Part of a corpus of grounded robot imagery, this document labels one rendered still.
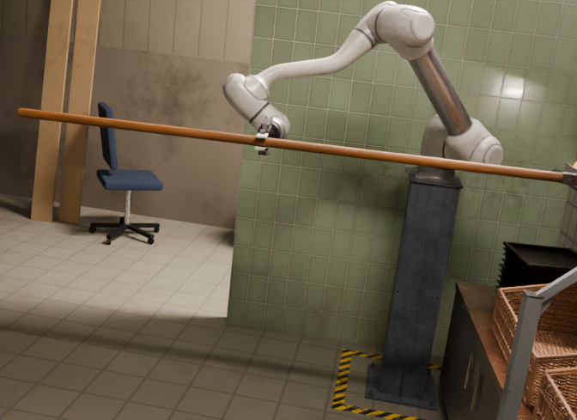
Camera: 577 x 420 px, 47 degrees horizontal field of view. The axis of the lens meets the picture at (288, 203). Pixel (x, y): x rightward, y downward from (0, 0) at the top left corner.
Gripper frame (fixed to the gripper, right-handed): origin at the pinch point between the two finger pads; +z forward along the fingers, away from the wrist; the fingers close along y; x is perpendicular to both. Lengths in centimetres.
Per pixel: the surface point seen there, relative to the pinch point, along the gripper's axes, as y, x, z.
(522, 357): 41, -78, 42
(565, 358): 45, -94, 29
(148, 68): 4, 133, -300
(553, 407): 50, -86, 48
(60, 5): -35, 191, -273
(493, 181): 26, -99, -121
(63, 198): 103, 178, -257
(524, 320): 31, -77, 42
